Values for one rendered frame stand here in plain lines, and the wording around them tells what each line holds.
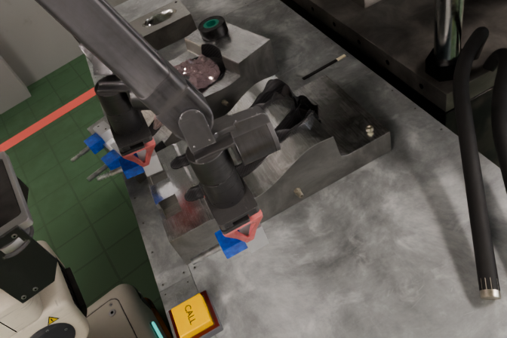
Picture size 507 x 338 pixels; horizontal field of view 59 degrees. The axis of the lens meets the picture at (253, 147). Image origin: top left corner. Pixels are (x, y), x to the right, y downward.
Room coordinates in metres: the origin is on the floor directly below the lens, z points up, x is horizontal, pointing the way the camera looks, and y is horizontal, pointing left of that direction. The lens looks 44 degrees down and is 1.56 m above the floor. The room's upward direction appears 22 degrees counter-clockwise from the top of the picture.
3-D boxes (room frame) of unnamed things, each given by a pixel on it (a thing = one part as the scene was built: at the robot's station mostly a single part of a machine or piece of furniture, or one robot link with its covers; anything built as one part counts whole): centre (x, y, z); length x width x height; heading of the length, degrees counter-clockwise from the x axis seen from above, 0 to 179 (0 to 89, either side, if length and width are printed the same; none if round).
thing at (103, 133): (0.97, 0.40, 0.85); 0.13 x 0.05 x 0.05; 116
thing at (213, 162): (0.46, 0.06, 1.12); 0.07 x 0.06 x 0.07; 94
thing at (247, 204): (0.46, 0.06, 1.06); 0.10 x 0.07 x 0.07; 9
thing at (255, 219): (0.45, 0.06, 0.99); 0.07 x 0.07 x 0.09; 9
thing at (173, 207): (0.62, 0.21, 0.87); 0.05 x 0.05 x 0.04; 9
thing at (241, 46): (1.05, 0.13, 0.85); 0.50 x 0.26 x 0.11; 116
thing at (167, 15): (1.50, 0.14, 0.83); 0.20 x 0.15 x 0.07; 99
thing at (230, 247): (0.46, 0.10, 0.93); 0.13 x 0.05 x 0.05; 99
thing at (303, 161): (0.71, -0.01, 0.87); 0.50 x 0.26 x 0.14; 99
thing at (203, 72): (1.04, 0.13, 0.90); 0.26 x 0.18 x 0.08; 116
